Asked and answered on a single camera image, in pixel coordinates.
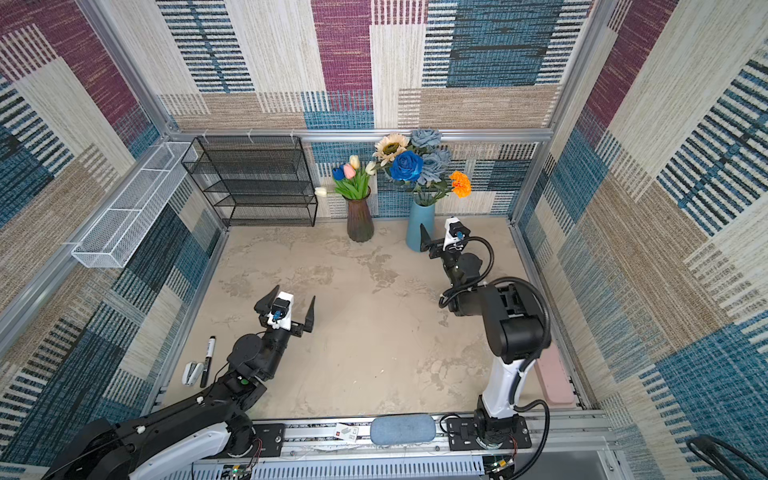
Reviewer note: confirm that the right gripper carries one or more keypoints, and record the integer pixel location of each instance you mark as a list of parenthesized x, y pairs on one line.
[(437, 245)]

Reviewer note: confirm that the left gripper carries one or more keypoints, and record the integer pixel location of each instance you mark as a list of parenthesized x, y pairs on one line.
[(304, 327)]

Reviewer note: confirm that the teal ceramic vase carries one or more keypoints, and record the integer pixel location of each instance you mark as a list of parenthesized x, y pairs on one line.
[(420, 216)]

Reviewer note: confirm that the blue hydrangea bunch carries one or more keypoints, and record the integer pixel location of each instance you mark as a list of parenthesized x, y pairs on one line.
[(432, 184)]

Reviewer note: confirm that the orange marigold stem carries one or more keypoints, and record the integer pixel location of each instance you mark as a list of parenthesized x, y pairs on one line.
[(457, 183)]

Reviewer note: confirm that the red glass vase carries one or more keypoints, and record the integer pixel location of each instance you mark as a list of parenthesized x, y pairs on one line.
[(360, 227)]

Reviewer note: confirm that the blue round object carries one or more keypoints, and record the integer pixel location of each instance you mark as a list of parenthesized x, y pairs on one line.
[(405, 172)]

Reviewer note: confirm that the cream flower stem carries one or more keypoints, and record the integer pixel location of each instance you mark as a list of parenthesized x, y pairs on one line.
[(387, 149)]

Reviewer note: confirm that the pink tulip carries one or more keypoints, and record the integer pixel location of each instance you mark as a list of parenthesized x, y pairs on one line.
[(350, 181)]

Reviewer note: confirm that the yellow tulip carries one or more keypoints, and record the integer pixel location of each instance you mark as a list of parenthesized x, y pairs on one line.
[(354, 161)]

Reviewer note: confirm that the blue tulip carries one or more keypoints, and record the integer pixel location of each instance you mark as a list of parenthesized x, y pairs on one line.
[(342, 184)]

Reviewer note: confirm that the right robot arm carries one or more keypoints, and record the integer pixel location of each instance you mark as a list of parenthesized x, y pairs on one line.
[(517, 328)]

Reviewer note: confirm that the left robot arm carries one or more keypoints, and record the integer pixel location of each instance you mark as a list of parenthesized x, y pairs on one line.
[(211, 422)]

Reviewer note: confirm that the black marker pen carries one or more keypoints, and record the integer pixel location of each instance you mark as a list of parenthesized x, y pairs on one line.
[(207, 361)]

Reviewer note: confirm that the white stapler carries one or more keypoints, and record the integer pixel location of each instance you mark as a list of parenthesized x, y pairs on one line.
[(192, 373)]

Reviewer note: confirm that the white label tag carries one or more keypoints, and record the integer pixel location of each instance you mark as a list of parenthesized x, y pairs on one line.
[(346, 432)]

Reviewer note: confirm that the blue-grey sponge pad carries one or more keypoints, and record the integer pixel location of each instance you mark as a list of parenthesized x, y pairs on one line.
[(402, 429)]

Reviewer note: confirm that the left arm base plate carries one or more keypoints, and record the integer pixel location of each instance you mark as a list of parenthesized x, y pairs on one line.
[(266, 440)]

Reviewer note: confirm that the black wire shelf rack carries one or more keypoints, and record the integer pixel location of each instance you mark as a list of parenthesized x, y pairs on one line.
[(254, 180)]

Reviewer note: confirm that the white wire mesh basket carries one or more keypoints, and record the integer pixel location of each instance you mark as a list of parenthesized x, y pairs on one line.
[(118, 232)]

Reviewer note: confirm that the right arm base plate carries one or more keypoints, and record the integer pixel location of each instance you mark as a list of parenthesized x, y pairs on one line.
[(463, 436)]

